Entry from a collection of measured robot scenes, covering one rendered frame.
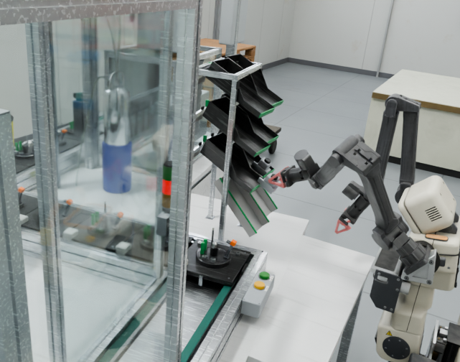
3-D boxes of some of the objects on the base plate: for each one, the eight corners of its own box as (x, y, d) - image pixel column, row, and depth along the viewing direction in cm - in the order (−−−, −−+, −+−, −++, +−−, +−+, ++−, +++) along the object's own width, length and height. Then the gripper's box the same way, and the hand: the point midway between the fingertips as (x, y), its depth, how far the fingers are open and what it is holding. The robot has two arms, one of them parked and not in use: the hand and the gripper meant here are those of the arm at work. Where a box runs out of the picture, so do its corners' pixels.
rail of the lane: (265, 271, 209) (268, 250, 205) (176, 442, 131) (179, 411, 126) (252, 268, 210) (255, 246, 206) (158, 434, 132) (159, 404, 128)
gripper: (302, 185, 191) (268, 191, 200) (311, 177, 200) (278, 183, 208) (298, 169, 190) (263, 175, 198) (307, 161, 198) (273, 168, 207)
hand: (272, 179), depth 203 cm, fingers closed on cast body, 4 cm apart
